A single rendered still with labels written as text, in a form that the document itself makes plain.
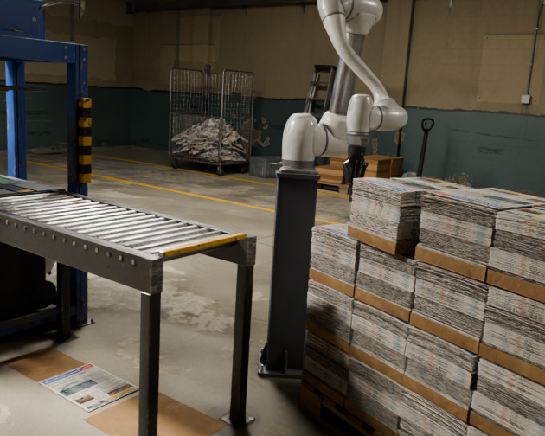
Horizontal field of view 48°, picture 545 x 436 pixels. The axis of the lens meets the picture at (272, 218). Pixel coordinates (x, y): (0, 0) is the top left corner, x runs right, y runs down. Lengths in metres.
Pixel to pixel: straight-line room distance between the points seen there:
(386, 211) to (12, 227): 1.50
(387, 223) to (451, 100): 7.18
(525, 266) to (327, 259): 0.90
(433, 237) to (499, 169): 7.02
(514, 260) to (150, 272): 1.12
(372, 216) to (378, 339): 0.45
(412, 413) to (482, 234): 0.70
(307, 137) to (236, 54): 8.65
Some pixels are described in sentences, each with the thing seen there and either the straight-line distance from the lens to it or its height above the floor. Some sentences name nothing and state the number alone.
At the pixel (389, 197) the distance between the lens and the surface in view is 2.15.
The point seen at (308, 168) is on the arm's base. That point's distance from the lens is 2.87.
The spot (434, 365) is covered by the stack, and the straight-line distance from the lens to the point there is 2.14.
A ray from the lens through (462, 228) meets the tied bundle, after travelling 1.99.
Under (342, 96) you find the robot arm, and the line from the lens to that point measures 2.93.
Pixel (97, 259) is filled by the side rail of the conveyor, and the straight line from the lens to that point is 2.26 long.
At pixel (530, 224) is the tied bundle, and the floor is 1.04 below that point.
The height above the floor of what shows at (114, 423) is 0.00.
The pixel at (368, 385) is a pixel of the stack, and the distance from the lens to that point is 2.43.
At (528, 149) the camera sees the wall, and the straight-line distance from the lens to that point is 8.95.
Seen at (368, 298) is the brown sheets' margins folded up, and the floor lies 0.63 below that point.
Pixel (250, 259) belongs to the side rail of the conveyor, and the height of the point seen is 0.71.
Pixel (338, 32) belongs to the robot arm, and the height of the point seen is 1.63.
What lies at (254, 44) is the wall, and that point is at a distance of 11.19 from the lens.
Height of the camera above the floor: 1.35
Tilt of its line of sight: 11 degrees down
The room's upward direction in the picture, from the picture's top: 4 degrees clockwise
